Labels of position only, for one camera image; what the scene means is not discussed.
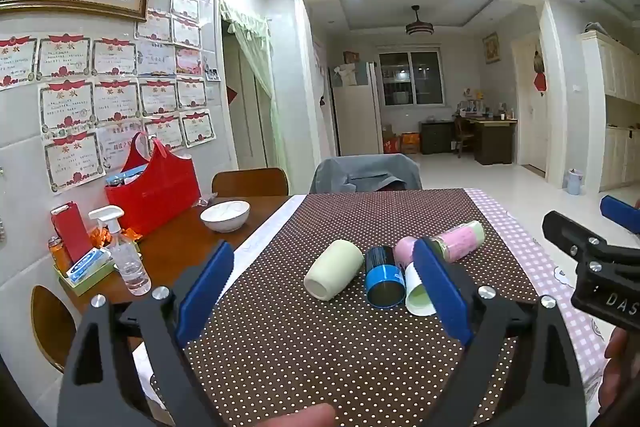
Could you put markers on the white tall cabinet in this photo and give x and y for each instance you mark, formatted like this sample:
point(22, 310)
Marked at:
point(617, 107)

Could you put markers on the pink checked tablecloth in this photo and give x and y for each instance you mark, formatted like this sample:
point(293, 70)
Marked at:
point(530, 247)

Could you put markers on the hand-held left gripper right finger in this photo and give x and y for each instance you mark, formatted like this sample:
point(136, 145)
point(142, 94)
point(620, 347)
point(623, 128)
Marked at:
point(442, 289)

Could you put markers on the green tray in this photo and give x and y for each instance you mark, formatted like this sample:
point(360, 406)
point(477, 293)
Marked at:
point(85, 286)

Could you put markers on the white bowl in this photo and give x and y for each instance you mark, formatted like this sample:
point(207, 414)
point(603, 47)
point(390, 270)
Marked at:
point(225, 214)

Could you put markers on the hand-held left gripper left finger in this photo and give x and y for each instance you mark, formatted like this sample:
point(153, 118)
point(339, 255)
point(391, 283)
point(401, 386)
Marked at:
point(205, 292)

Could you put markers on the dark desk chair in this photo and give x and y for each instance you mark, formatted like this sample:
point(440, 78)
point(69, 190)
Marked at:
point(462, 137)

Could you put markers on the blue and white pack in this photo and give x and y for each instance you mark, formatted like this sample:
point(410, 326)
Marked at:
point(87, 264)

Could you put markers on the grey jacket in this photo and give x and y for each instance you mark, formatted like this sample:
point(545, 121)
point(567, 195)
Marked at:
point(360, 174)

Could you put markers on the ceiling fan lamp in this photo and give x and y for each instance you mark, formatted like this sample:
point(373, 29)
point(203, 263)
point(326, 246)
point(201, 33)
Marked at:
point(419, 27)

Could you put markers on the cardboard boxes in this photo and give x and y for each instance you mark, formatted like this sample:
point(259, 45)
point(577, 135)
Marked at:
point(402, 142)

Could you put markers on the pink and green cup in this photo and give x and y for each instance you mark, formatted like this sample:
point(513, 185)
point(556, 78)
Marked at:
point(459, 239)

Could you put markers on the white refrigerator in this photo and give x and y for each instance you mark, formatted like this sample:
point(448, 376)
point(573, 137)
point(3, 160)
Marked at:
point(355, 117)

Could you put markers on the red door ornament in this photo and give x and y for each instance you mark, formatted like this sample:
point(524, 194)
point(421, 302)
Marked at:
point(539, 69)

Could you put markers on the white door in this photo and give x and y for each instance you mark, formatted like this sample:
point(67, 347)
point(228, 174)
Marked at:
point(530, 122)

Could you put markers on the small trash bin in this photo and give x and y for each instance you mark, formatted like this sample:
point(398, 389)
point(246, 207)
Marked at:
point(575, 183)

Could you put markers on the cream cup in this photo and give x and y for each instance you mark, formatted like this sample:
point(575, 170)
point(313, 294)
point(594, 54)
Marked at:
point(334, 274)

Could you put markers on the person's left hand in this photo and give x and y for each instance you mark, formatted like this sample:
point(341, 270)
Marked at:
point(295, 416)

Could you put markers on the dark wooden desk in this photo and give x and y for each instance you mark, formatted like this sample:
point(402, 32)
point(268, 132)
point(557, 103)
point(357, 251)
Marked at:
point(492, 142)

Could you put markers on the brown polka dot tablecloth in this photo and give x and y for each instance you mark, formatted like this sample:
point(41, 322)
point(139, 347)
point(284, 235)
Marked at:
point(300, 337)

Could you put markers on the orange jar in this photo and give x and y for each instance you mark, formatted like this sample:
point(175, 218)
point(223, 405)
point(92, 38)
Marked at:
point(57, 257)

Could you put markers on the blue and black cup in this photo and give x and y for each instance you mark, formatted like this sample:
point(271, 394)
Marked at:
point(382, 279)

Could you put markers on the orange packet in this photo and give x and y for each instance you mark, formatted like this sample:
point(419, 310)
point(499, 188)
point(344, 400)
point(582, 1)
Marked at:
point(100, 238)

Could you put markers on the person's right hand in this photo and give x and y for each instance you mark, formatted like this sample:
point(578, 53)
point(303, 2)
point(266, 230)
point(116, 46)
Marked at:
point(619, 349)

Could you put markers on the red box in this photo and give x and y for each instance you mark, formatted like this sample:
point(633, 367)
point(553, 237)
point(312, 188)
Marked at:
point(70, 229)

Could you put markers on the green door curtain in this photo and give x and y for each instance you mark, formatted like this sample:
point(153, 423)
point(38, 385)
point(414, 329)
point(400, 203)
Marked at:
point(252, 47)

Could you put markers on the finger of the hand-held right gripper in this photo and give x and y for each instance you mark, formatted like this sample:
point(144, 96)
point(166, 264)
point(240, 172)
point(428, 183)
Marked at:
point(619, 212)
point(567, 231)

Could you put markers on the white cup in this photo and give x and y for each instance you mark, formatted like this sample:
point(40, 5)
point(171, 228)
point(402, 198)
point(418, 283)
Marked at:
point(416, 294)

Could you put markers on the clear spray bottle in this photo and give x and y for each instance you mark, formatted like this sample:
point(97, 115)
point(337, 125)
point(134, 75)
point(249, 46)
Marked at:
point(127, 262)

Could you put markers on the window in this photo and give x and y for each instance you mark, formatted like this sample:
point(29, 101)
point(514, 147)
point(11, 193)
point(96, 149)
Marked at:
point(410, 77)

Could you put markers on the group of wall certificates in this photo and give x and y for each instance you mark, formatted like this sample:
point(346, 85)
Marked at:
point(115, 97)

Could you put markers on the red bag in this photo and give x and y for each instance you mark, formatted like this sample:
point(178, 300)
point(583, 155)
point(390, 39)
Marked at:
point(155, 197)

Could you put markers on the dark low cabinet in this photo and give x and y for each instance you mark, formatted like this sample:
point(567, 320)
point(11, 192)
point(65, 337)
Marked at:
point(437, 137)

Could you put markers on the wooden chair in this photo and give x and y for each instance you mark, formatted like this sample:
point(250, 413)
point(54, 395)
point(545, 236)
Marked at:
point(250, 183)

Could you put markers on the framed wall picture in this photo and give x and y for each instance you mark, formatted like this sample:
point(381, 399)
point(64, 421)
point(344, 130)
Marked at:
point(490, 48)

